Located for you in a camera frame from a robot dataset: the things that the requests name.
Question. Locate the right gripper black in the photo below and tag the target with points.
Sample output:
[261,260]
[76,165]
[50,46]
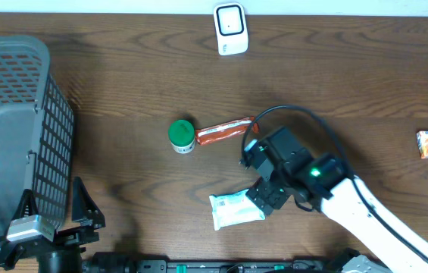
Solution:
[261,192]

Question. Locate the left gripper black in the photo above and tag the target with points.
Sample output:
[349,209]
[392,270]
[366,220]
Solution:
[74,240]

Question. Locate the teal wet wipes pack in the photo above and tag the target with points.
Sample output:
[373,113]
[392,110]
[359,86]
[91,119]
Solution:
[234,208]

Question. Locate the red Top chocolate bar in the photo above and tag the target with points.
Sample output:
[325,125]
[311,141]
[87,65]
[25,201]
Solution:
[223,131]

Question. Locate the green lid white jar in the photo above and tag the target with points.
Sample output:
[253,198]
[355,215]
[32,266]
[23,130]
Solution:
[181,135]

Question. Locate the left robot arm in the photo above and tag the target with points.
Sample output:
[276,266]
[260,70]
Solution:
[30,235]

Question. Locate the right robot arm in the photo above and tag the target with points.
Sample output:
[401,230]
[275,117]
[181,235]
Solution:
[325,185]

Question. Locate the white barcode scanner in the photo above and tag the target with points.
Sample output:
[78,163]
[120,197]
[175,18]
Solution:
[231,29]

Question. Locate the grey plastic shopping basket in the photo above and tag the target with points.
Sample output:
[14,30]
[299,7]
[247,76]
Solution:
[36,131]

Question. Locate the black mounting rail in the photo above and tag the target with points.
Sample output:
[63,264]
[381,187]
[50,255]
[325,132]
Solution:
[349,261]

